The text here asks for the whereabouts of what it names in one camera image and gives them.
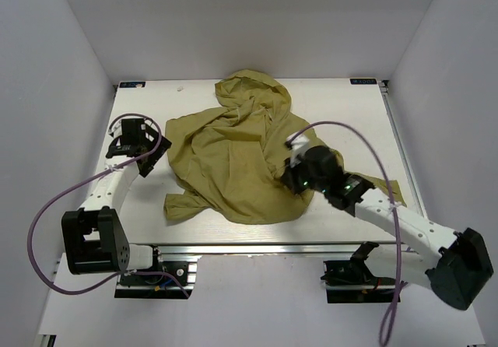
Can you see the olive green hooded jacket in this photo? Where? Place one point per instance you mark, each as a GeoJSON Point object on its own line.
{"type": "Point", "coordinates": [230, 158]}

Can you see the aluminium right side rail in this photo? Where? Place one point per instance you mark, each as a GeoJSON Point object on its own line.
{"type": "Point", "coordinates": [414, 187]}

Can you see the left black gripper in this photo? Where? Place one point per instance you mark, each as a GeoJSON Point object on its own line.
{"type": "Point", "coordinates": [163, 146]}

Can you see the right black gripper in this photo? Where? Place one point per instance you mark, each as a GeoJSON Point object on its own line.
{"type": "Point", "coordinates": [289, 176]}

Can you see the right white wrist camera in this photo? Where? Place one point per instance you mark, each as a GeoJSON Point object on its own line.
{"type": "Point", "coordinates": [297, 144]}

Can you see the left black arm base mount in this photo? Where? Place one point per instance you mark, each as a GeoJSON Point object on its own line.
{"type": "Point", "coordinates": [172, 276]}

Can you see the blue table label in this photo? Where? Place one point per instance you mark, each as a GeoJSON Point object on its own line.
{"type": "Point", "coordinates": [132, 85]}
{"type": "Point", "coordinates": [363, 81]}

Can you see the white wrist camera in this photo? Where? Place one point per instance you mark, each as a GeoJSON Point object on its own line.
{"type": "Point", "coordinates": [297, 144]}
{"type": "Point", "coordinates": [115, 130]}

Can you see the left blue table label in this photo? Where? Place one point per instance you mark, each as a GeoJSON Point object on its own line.
{"type": "Point", "coordinates": [132, 85]}

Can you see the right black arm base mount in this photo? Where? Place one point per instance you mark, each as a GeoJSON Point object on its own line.
{"type": "Point", "coordinates": [349, 281]}

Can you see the right blue table label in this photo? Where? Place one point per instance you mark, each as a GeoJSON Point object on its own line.
{"type": "Point", "coordinates": [363, 81]}

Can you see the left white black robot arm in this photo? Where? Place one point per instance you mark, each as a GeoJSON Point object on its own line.
{"type": "Point", "coordinates": [95, 241]}

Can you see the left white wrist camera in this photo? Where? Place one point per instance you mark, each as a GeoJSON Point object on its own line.
{"type": "Point", "coordinates": [115, 130]}

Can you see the aluminium front table rail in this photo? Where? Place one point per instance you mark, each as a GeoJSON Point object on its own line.
{"type": "Point", "coordinates": [251, 249]}

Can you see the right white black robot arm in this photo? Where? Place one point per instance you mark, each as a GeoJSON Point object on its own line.
{"type": "Point", "coordinates": [454, 265]}

